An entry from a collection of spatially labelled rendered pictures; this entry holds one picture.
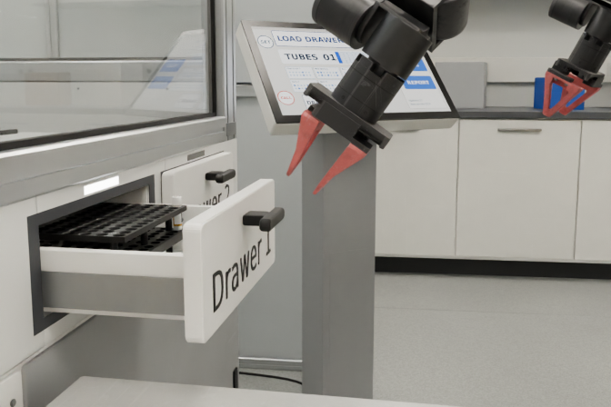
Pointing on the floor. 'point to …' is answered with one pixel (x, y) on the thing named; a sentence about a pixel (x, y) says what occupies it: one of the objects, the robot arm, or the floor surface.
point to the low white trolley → (197, 396)
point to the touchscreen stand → (337, 272)
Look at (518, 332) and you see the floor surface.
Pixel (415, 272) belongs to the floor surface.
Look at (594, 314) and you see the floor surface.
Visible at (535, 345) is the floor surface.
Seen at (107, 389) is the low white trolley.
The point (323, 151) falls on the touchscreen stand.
